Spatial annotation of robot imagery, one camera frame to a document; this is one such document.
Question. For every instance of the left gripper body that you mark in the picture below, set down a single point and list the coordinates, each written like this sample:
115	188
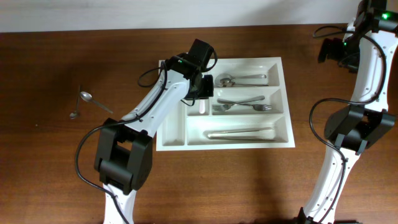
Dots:
207	86

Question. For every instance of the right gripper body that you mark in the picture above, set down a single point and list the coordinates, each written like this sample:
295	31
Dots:
347	51

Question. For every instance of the pink plastic knife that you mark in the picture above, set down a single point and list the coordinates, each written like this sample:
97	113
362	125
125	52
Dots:
202	106

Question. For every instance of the silver tablespoon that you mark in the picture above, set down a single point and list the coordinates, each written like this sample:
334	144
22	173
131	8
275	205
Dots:
226	76
231	83

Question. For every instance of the silver fork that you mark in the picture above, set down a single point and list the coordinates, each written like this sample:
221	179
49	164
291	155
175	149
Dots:
256	107
225	105

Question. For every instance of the long metal tweezers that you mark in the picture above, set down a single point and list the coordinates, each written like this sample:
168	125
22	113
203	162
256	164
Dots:
256	134

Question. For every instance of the silver teaspoon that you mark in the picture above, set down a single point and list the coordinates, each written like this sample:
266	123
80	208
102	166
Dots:
87	97

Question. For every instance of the small dark teaspoon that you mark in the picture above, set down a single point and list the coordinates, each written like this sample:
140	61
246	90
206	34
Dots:
76	113

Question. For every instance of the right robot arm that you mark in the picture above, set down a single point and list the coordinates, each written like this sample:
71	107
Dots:
365	46

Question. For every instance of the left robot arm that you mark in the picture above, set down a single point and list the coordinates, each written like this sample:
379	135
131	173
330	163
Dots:
124	154

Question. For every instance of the white plastic cutlery tray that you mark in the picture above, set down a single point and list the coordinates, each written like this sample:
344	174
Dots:
183	129

